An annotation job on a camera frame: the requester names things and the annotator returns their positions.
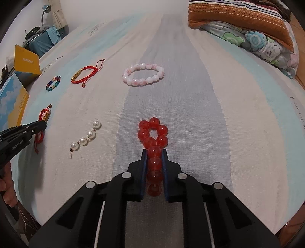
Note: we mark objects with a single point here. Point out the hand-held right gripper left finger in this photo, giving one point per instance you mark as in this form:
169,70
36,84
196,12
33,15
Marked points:
143,171

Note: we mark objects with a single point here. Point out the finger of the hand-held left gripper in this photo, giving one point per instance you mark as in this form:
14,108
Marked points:
23,134
28,125

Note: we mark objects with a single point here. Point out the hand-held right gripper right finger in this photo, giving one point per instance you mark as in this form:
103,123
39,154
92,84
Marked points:
164,174

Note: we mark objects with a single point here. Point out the person's left hand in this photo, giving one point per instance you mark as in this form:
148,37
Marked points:
8,190

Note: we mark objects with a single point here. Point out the blue cloud print box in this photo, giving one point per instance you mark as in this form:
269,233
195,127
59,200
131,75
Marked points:
9,102

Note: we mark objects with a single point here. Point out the yellow cardboard box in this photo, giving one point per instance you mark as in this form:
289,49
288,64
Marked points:
25,59

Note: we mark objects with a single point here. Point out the person's dark patterned clothing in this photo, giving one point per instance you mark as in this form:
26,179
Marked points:
23,220

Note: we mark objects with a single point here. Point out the striped bed sheet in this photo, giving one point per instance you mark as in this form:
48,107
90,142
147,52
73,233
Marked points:
202,107

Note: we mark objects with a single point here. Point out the teal cloth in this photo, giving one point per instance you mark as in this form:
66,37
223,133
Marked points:
53,35

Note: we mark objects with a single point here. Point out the beige curtain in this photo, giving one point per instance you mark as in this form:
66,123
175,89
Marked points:
58,15

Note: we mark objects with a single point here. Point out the blue desk lamp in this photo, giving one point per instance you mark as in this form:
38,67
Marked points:
45,10

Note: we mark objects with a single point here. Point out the floral quilt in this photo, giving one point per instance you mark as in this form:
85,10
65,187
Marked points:
262,46

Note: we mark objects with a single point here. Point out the orange striped pillow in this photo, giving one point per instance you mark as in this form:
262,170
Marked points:
238,19

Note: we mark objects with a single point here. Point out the multicolour striped cloth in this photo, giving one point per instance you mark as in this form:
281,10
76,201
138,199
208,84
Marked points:
252,3

